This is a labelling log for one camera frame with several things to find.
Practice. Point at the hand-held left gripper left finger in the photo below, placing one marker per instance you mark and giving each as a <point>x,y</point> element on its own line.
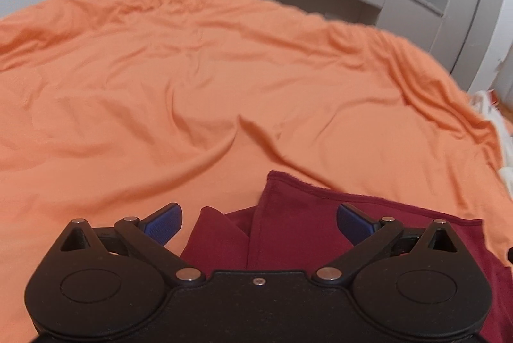
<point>162,225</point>

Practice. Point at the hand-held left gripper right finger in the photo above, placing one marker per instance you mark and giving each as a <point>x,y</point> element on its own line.
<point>354,225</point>

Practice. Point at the dark red long-sleeved shirt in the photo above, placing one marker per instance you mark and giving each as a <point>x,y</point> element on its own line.
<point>288,222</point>

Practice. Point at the orange duvet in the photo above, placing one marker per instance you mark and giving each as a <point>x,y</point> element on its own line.
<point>160,86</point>

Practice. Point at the cream crumpled garment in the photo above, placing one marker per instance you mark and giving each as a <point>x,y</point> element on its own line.
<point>503,124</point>

